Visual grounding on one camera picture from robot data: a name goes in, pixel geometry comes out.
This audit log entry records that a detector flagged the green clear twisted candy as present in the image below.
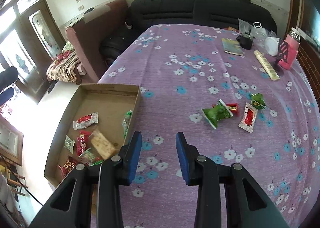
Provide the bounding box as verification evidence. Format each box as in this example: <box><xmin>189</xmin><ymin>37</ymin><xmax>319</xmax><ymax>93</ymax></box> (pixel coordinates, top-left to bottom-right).
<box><xmin>79</xmin><ymin>148</ymin><xmax>104</xmax><ymax>167</ymax></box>

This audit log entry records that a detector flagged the beige wafer biscuit packet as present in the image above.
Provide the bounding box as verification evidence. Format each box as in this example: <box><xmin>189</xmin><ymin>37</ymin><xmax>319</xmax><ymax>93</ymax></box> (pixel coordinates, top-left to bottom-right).
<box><xmin>89</xmin><ymin>128</ymin><xmax>116</xmax><ymax>160</ymax></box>

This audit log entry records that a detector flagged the green crinkled snack packet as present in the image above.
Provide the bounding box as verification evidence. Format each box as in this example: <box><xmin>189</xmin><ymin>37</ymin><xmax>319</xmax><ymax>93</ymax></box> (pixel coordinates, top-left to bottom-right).
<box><xmin>202</xmin><ymin>99</ymin><xmax>231</xmax><ymax>129</ymax></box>

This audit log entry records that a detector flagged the pale green cream packet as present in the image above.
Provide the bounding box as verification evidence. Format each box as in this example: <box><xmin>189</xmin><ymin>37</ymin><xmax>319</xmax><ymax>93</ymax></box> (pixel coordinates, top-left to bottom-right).
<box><xmin>65</xmin><ymin>135</ymin><xmax>75</xmax><ymax>154</ymax></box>

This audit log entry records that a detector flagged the red round-logo candy packet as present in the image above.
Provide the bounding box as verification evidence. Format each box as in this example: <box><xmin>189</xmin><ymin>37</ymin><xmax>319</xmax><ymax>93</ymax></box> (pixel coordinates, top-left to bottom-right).
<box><xmin>76</xmin><ymin>130</ymin><xmax>91</xmax><ymax>156</ymax></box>

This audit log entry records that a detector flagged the white red candy packet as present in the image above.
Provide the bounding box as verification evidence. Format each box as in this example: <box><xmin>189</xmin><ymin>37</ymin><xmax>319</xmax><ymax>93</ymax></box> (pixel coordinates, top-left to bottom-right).
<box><xmin>73</xmin><ymin>112</ymin><xmax>98</xmax><ymax>130</ymax></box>

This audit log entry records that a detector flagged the small green yellow-label packet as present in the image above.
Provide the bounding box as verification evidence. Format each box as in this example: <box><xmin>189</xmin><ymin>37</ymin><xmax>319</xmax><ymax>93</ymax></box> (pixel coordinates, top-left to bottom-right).
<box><xmin>251</xmin><ymin>93</ymin><xmax>267</xmax><ymax>110</ymax></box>

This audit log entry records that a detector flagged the large dark red snack bag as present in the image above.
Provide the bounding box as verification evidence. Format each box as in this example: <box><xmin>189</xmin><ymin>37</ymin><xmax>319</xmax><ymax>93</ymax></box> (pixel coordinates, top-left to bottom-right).
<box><xmin>58</xmin><ymin>156</ymin><xmax>78</xmax><ymax>178</ymax></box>

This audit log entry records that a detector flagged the clear green-striped cookie packet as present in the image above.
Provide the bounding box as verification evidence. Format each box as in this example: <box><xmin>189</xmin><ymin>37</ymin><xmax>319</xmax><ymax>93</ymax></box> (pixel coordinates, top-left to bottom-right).
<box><xmin>121</xmin><ymin>110</ymin><xmax>132</xmax><ymax>138</ymax></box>

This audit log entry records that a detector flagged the white red snack sachet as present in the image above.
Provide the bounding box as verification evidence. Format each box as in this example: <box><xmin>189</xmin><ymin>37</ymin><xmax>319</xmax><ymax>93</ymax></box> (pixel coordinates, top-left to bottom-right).
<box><xmin>238</xmin><ymin>103</ymin><xmax>258</xmax><ymax>133</ymax></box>

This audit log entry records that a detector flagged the red rectangular candy packet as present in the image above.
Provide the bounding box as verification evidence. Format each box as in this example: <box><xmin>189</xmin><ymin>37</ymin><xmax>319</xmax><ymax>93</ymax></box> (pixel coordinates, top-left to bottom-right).
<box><xmin>212</xmin><ymin>102</ymin><xmax>239</xmax><ymax>117</ymax></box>

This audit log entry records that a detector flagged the purple floral tablecloth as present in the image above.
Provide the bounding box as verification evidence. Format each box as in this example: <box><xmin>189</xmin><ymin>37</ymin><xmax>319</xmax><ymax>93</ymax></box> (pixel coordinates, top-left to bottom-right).
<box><xmin>100</xmin><ymin>24</ymin><xmax>319</xmax><ymax>227</ymax></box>

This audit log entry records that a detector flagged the brown cardboard box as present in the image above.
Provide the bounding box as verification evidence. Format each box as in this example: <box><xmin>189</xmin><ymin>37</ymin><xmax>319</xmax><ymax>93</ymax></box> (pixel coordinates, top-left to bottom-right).
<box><xmin>43</xmin><ymin>83</ymin><xmax>142</xmax><ymax>216</ymax></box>

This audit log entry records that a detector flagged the cream lotion tube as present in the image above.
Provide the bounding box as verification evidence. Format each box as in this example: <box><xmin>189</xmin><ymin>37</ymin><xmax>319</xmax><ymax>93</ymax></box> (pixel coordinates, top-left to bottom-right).
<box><xmin>254</xmin><ymin>50</ymin><xmax>280</xmax><ymax>81</ymax></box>

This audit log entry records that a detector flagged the green booklet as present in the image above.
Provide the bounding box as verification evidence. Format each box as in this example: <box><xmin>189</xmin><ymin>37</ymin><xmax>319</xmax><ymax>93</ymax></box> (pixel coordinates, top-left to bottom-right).
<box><xmin>221</xmin><ymin>38</ymin><xmax>244</xmax><ymax>56</ymax></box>

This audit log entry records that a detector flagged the black small pot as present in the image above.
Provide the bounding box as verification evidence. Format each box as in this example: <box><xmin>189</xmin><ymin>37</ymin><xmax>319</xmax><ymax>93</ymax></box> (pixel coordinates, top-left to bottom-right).
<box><xmin>236</xmin><ymin>32</ymin><xmax>254</xmax><ymax>50</ymax></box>

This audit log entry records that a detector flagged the patterned blanket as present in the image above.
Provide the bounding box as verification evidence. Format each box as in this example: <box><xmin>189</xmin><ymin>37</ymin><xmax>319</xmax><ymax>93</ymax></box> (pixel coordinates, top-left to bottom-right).
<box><xmin>46</xmin><ymin>41</ymin><xmax>82</xmax><ymax>85</ymax></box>

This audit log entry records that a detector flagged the white round container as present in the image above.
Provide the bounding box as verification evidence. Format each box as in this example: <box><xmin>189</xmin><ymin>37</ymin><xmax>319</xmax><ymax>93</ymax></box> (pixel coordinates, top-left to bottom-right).
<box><xmin>264</xmin><ymin>36</ymin><xmax>280</xmax><ymax>56</ymax></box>

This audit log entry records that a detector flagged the black phone stand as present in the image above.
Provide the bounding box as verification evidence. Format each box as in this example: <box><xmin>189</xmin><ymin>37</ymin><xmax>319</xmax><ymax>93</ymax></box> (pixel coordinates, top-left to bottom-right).
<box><xmin>272</xmin><ymin>39</ymin><xmax>291</xmax><ymax>75</ymax></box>

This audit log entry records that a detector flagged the black sofa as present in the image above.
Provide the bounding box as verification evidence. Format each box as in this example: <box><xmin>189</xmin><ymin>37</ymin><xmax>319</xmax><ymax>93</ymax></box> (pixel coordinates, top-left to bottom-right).
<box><xmin>99</xmin><ymin>0</ymin><xmax>277</xmax><ymax>66</ymax></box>

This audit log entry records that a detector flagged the pink knitted-sleeve bottle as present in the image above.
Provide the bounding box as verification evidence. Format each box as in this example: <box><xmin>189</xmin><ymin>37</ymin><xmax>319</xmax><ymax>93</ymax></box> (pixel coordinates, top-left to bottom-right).
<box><xmin>279</xmin><ymin>28</ymin><xmax>300</xmax><ymax>70</ymax></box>

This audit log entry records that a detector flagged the brown red armchair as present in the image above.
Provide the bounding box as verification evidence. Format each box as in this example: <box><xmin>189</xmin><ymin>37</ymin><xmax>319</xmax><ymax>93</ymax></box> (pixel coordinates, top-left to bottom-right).
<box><xmin>66</xmin><ymin>0</ymin><xmax>128</xmax><ymax>83</ymax></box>

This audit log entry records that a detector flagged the wooden door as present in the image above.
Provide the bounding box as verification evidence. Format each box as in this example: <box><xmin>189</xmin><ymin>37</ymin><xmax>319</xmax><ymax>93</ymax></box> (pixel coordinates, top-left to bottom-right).
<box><xmin>1</xmin><ymin>0</ymin><xmax>66</xmax><ymax>103</ymax></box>

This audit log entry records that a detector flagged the wooden cabinet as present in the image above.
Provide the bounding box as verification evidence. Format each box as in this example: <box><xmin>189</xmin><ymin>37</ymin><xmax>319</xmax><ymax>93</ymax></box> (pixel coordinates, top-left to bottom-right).
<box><xmin>286</xmin><ymin>0</ymin><xmax>319</xmax><ymax>89</ymax></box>

